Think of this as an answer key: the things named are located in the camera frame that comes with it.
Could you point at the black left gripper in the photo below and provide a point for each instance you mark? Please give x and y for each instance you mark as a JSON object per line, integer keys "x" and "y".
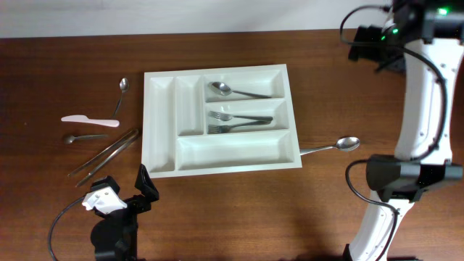
{"x": 147, "y": 191}

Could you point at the long steel tongs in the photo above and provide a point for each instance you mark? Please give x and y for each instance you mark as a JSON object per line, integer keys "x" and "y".
{"x": 105, "y": 156}

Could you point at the large steel spoon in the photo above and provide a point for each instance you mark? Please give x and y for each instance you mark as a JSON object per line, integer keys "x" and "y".
{"x": 345, "y": 144}
{"x": 223, "y": 89}

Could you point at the steel fork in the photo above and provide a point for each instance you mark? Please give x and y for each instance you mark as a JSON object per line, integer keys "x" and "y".
{"x": 227, "y": 117}
{"x": 218, "y": 129}

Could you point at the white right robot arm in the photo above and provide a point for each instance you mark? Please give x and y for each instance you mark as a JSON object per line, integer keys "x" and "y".
{"x": 423, "y": 39}

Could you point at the small steel teaspoon lower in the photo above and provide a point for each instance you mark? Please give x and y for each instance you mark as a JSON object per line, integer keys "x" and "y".
{"x": 70, "y": 138}

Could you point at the small steel teaspoon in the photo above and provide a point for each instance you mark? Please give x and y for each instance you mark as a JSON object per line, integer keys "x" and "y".
{"x": 124, "y": 86}
{"x": 70, "y": 138}

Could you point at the small steel teaspoon upper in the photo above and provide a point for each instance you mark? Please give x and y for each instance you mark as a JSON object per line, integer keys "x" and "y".
{"x": 124, "y": 86}

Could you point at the steel fork in tray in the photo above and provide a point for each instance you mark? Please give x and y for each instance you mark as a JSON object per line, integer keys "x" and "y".
{"x": 218, "y": 129}

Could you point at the white plastic cutlery tray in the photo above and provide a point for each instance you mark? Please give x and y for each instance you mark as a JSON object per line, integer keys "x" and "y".
{"x": 175, "y": 140}

